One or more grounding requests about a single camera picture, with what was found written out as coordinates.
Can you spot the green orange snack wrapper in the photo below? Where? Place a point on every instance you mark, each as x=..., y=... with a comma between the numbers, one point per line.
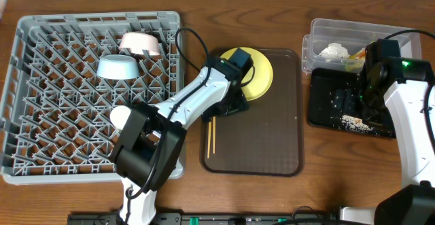
x=357, y=56

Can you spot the white pink bowl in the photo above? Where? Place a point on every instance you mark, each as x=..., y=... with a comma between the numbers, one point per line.
x=138, y=42

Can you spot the grey plastic dishwasher rack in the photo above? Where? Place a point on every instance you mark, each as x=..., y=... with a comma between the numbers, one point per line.
x=55, y=109

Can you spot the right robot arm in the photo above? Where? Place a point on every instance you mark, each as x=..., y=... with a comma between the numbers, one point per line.
x=403, y=87

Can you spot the wooden chopstick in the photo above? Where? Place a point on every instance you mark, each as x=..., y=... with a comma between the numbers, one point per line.
x=209, y=128
x=213, y=133

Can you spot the clear plastic waste bin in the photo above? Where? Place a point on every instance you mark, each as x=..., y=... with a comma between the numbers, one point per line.
x=354, y=36

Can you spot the light blue bowl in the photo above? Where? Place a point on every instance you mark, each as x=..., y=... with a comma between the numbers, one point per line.
x=118, y=67

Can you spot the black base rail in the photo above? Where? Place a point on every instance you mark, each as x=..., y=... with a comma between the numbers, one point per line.
x=198, y=219

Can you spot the food scraps pile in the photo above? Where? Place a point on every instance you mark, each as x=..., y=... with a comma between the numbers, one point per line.
x=350, y=123

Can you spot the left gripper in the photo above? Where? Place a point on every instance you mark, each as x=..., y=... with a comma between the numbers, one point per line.
x=225, y=109

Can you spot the white tissue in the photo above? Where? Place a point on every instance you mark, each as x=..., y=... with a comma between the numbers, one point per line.
x=334, y=51

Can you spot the white plastic cup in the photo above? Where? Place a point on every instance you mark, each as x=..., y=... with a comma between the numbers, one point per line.
x=119, y=115

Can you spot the black waste tray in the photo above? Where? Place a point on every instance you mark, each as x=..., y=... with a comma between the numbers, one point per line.
x=324, y=83

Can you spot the dark brown serving tray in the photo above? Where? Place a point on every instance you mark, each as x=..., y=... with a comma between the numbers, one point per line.
x=267, y=139

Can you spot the yellow round plate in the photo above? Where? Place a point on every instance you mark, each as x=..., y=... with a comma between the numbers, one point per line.
x=260, y=77

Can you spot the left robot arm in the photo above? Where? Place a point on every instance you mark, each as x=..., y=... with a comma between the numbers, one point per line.
x=152, y=137

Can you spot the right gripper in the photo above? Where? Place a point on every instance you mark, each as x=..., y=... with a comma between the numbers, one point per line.
x=383, y=122

